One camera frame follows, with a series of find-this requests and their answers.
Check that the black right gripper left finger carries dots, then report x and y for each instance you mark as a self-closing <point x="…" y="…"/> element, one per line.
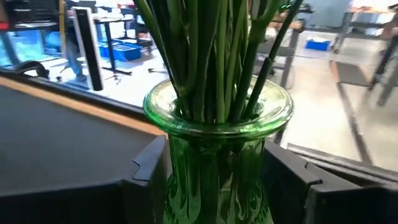
<point x="140" y="202"/>

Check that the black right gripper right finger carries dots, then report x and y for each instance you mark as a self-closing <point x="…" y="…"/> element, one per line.
<point x="289" y="193"/>

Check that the green glass vase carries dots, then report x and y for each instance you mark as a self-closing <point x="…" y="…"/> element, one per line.
<point x="217" y="174"/>

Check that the blue plastic bin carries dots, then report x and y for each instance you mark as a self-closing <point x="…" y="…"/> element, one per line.
<point x="122" y="51"/>
<point x="317" y="44"/>

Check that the person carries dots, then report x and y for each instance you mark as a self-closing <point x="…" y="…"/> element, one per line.
<point x="74" y="56"/>

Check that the black pedestal table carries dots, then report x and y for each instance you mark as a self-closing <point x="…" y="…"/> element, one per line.
<point x="109" y="43"/>

